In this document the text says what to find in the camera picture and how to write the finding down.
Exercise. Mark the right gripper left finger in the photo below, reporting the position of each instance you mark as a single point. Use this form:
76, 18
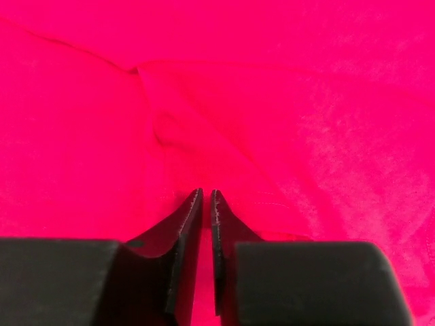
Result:
148, 280

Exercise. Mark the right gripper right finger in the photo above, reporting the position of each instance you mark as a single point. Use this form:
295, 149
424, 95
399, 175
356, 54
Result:
299, 282

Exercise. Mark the pink t shirt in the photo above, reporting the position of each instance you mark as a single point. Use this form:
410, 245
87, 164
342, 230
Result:
314, 118

